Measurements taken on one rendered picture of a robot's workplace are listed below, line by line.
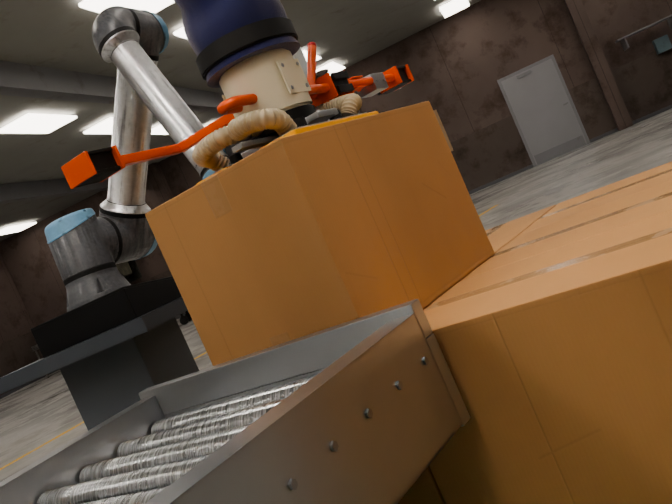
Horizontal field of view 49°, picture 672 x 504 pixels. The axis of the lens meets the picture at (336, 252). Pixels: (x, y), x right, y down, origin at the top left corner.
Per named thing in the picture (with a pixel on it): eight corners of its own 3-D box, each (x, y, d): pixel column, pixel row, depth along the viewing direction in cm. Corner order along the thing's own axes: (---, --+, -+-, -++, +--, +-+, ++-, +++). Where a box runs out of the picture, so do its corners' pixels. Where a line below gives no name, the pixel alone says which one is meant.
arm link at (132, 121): (83, 259, 225) (100, 2, 206) (124, 250, 240) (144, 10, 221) (120, 272, 218) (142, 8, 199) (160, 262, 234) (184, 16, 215)
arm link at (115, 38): (86, -10, 193) (239, 185, 180) (121, -3, 204) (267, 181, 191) (65, 24, 198) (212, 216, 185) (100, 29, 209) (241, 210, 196)
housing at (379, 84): (378, 88, 195) (371, 72, 194) (358, 99, 198) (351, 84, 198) (390, 86, 200) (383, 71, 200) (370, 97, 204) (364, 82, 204)
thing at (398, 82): (401, 82, 205) (394, 65, 204) (380, 93, 209) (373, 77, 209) (414, 80, 211) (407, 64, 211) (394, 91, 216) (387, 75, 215)
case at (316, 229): (372, 348, 130) (279, 137, 128) (223, 390, 153) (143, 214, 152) (495, 253, 178) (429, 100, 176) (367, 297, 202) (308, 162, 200)
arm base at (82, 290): (55, 321, 204) (42, 288, 204) (94, 311, 222) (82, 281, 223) (111, 296, 199) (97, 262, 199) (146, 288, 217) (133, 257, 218)
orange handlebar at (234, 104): (200, 114, 138) (192, 96, 138) (106, 174, 155) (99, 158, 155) (413, 79, 214) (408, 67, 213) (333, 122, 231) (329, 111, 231)
